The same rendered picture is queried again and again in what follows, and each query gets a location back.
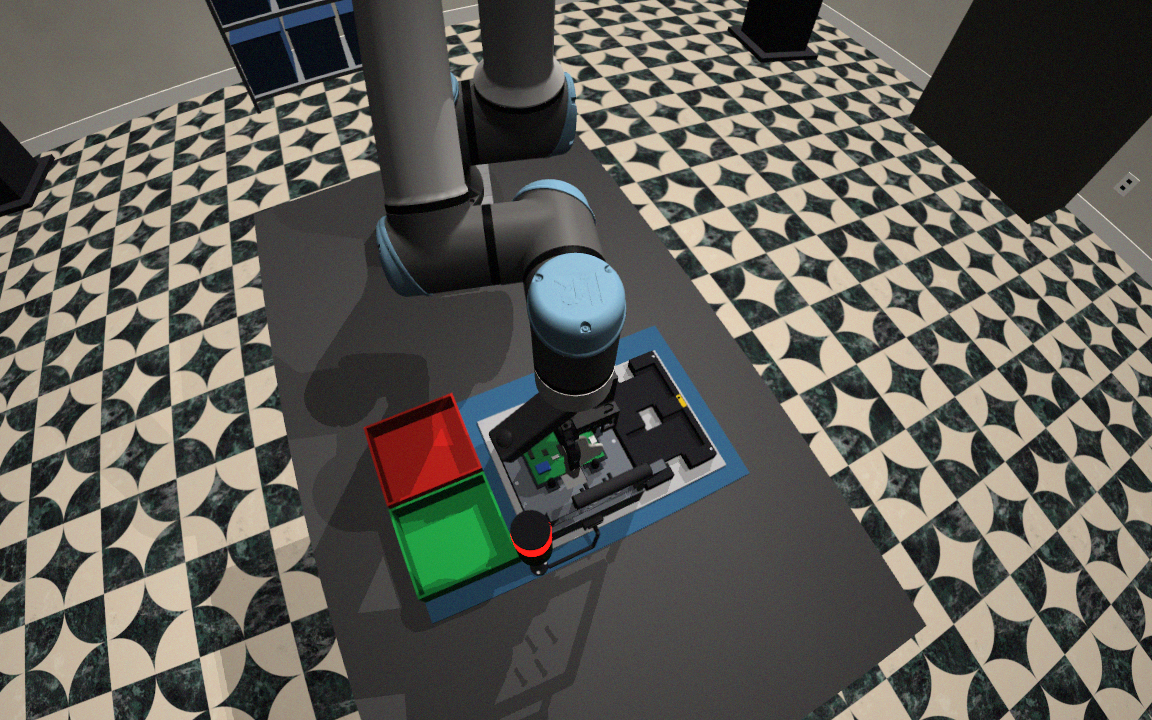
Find green open-top bin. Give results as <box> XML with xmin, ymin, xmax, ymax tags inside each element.
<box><xmin>391</xmin><ymin>473</ymin><xmax>522</xmax><ymax>602</ymax></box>

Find green circuit board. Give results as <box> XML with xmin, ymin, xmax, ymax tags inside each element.
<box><xmin>524</xmin><ymin>431</ymin><xmax>598</xmax><ymax>485</ymax></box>

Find red bin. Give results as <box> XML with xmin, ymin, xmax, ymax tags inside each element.
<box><xmin>365</xmin><ymin>395</ymin><xmax>483</xmax><ymax>509</ymax></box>

